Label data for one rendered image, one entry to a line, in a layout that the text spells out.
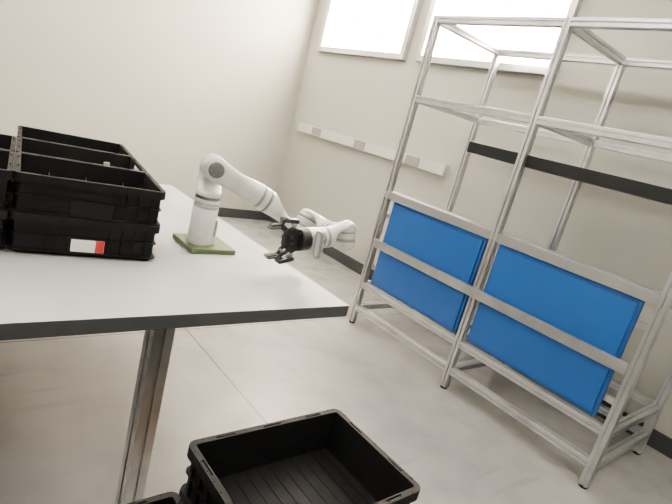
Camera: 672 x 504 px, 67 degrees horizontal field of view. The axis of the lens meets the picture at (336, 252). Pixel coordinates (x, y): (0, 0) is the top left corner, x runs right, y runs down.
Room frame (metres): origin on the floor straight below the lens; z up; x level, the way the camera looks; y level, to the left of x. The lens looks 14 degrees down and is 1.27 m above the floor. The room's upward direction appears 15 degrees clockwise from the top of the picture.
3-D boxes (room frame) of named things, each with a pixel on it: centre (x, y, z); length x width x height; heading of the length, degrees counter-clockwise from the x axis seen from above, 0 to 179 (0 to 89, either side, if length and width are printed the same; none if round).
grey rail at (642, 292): (2.66, -0.81, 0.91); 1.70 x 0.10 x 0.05; 42
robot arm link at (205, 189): (1.80, 0.50, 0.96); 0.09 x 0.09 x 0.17; 26
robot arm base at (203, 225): (1.80, 0.50, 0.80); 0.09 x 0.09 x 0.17; 43
